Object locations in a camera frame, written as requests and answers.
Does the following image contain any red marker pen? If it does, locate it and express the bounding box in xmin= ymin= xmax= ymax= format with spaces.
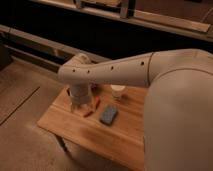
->
xmin=83 ymin=111 xmax=93 ymax=117

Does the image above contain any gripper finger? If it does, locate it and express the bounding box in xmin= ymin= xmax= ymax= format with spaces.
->
xmin=70 ymin=103 xmax=76 ymax=112
xmin=87 ymin=104 xmax=94 ymax=110

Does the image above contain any wooden shelf rail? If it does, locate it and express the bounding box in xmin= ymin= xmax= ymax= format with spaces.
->
xmin=31 ymin=0 xmax=213 ymax=43

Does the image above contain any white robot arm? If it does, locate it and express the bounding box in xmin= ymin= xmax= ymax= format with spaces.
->
xmin=58 ymin=49 xmax=213 ymax=171

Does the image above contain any wooden table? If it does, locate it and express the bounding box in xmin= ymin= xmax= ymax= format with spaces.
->
xmin=37 ymin=85 xmax=147 ymax=171

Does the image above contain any white cup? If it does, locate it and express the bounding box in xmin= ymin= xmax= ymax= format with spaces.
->
xmin=111 ymin=85 xmax=125 ymax=99

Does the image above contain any grey blue eraser block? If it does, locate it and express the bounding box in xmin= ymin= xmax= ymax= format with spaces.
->
xmin=99 ymin=105 xmax=118 ymax=125

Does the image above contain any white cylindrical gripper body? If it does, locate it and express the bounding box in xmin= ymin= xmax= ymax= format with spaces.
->
xmin=69 ymin=84 xmax=92 ymax=105

